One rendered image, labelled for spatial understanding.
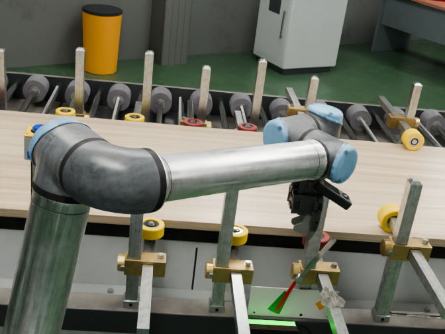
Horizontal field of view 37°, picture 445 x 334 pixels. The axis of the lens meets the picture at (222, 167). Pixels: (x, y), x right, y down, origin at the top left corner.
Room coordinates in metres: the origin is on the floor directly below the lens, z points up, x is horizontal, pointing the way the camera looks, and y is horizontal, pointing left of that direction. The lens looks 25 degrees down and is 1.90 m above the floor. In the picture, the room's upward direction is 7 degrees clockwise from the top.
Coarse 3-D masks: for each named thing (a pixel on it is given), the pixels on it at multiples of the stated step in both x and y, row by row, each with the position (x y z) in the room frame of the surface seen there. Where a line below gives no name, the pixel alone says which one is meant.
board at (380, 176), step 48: (0, 144) 2.14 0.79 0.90; (144, 144) 2.30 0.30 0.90; (192, 144) 2.36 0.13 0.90; (240, 144) 2.42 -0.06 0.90; (384, 144) 2.61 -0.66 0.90; (0, 192) 1.80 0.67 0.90; (240, 192) 2.00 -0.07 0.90; (384, 192) 2.15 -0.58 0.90; (432, 192) 2.20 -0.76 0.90; (432, 240) 1.85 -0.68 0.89
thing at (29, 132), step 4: (28, 128) 1.58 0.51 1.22; (28, 132) 1.55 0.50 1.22; (32, 132) 1.55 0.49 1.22; (24, 136) 1.53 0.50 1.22; (28, 136) 1.53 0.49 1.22; (24, 140) 1.53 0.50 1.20; (28, 140) 1.53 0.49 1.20; (24, 144) 1.53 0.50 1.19; (28, 144) 1.53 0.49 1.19; (24, 148) 1.53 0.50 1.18; (24, 152) 1.53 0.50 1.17; (24, 156) 1.53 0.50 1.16
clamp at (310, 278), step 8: (296, 264) 1.65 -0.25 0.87; (320, 264) 1.66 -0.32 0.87; (328, 264) 1.67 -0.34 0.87; (296, 272) 1.63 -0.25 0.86; (312, 272) 1.63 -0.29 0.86; (320, 272) 1.63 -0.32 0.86; (328, 272) 1.63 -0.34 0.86; (336, 272) 1.64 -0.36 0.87; (304, 280) 1.63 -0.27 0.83; (312, 280) 1.63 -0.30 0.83; (336, 280) 1.64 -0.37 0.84
